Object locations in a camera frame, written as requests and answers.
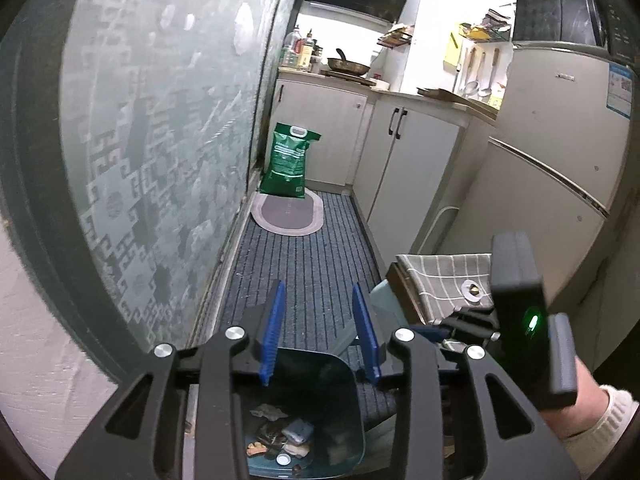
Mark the frosted patterned glass door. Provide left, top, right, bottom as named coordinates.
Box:
left=0, top=0, right=307, bottom=386

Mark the wall spice rack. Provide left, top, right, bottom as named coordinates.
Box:
left=377, top=22, right=417, bottom=49

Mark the grey plaid cloth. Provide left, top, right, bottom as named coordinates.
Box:
left=395, top=252, right=496, bottom=326

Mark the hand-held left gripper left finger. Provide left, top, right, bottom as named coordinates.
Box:
left=55, top=280, right=288, bottom=480

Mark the yellow packet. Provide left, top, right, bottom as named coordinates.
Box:
left=444, top=32, right=464, bottom=67

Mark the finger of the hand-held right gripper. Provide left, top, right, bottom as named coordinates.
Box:
left=414, top=305, right=501, bottom=342
left=440, top=334, right=502, bottom=361

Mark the wire wall rack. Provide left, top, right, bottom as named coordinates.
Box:
left=457, top=7, right=514, bottom=43

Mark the row of condiment bottles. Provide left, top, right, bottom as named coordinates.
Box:
left=279, top=26, right=322, bottom=74

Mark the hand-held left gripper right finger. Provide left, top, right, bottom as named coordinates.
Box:
left=352, top=285, right=571, bottom=480

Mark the striped grey floor runner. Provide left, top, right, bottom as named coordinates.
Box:
left=192, top=187, right=401, bottom=426

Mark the green rice bag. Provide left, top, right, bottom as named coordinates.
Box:
left=259, top=122, right=322, bottom=200

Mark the person's right forearm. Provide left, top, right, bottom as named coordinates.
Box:
left=542, top=370, right=640, bottom=480

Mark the white refrigerator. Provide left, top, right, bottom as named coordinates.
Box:
left=440, top=44, right=637, bottom=361

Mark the oval grey floor mat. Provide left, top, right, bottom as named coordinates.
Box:
left=250, top=190, right=326, bottom=237

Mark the wooden cutting board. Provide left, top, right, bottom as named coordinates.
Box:
left=416, top=87, right=498, bottom=113

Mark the black microwave oven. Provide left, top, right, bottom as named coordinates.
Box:
left=512, top=0, right=627, bottom=58

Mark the crumpled paper scrap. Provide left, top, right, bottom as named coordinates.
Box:
left=250, top=402, right=289, bottom=422

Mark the white power cable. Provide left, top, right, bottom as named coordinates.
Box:
left=419, top=204, right=462, bottom=257

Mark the hanging metal ladle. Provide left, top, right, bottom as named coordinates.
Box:
left=463, top=47, right=482, bottom=99
left=479, top=50, right=502, bottom=100

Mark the grey blue wrapper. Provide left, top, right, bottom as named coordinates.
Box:
left=281, top=420, right=314, bottom=444

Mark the grey plastic bin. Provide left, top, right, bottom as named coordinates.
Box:
left=369, top=280, right=402, bottom=351

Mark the white corner kitchen cabinet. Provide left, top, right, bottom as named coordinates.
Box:
left=272, top=69, right=376, bottom=188

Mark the small white round disc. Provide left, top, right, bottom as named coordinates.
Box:
left=461, top=280, right=486, bottom=306

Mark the white cabinet with black handles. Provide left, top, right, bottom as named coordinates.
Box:
left=352, top=94, right=495, bottom=256

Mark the teal plastic trash bin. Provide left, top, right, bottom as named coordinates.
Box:
left=240, top=347, right=366, bottom=479

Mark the frying pan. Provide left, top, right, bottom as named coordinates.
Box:
left=327, top=48, right=372, bottom=74

